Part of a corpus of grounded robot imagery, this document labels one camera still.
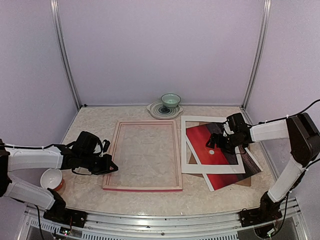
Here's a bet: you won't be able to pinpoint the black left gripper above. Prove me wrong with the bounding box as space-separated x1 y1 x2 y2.
79 152 118 175

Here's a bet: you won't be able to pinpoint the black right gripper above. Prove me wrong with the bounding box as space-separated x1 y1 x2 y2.
205 133 244 155

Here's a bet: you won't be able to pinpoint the white photo mat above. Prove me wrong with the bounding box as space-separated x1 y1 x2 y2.
180 115 246 174

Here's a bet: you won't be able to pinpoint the wooden picture frame red edge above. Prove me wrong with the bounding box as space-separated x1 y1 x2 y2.
102 119 184 193

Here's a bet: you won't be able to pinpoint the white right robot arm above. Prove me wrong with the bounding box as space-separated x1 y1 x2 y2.
205 112 320 222

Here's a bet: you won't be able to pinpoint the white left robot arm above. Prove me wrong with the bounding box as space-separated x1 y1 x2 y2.
0 131 119 223

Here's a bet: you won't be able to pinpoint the red and dark photo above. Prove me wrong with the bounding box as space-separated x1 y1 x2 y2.
182 122 263 191

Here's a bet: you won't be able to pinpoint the brown backing board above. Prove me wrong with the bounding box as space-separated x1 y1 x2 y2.
186 122 256 190

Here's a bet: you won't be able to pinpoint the green ceramic bowl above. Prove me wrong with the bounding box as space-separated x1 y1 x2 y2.
161 93 181 109

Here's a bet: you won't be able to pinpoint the white bowl orange outside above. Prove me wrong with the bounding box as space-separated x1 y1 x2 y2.
40 168 65 191

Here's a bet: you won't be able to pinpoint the white plate green rings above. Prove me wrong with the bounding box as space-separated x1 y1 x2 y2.
146 99 185 120

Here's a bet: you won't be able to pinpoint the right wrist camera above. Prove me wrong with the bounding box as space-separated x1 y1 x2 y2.
221 120 234 137

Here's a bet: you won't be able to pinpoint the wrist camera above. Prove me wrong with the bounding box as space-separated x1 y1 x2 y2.
99 139 111 157
221 120 234 137

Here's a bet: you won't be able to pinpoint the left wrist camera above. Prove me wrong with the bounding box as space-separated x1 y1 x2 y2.
99 139 111 157

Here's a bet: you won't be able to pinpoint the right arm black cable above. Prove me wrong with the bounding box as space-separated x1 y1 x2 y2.
257 99 320 126

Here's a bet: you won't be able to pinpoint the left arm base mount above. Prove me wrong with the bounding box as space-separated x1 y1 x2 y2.
43 188 88 228

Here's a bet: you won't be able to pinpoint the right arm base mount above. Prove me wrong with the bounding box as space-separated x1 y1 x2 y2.
239 192 284 227

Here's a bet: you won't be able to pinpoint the right aluminium corner post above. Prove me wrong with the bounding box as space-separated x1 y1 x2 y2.
241 0 272 110

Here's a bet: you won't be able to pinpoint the aluminium corner post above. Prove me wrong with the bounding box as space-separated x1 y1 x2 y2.
241 0 272 110
49 0 82 111

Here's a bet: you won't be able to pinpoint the left aluminium corner post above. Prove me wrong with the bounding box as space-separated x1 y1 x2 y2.
49 0 82 111

